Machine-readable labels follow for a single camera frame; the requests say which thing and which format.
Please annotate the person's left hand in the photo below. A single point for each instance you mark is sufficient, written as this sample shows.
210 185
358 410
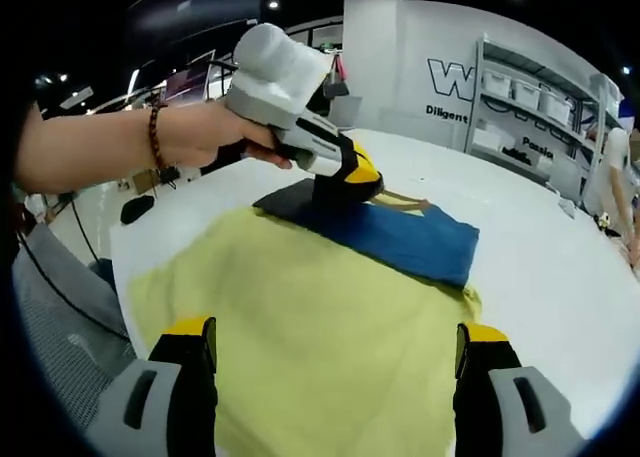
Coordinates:
210 132

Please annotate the small white object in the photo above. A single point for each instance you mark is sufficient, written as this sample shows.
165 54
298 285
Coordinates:
569 208

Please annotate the black oval object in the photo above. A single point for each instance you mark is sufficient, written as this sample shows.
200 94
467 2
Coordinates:
137 209

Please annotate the yellow blue black garment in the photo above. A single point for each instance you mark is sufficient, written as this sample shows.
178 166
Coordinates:
325 337

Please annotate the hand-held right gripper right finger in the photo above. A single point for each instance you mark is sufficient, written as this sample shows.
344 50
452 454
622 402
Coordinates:
510 412

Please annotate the white storage bin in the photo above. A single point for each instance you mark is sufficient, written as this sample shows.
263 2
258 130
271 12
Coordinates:
496 84
555 107
526 94

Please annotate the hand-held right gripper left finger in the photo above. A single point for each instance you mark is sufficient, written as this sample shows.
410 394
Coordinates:
145 407

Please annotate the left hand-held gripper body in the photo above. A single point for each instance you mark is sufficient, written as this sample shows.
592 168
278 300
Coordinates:
275 72

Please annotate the metal shelving rack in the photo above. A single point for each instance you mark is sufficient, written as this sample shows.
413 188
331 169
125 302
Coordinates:
530 67

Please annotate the white cardboard box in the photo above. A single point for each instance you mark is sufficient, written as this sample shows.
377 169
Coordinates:
492 138

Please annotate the grey mesh cloth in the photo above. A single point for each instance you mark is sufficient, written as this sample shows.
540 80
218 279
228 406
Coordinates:
65 327

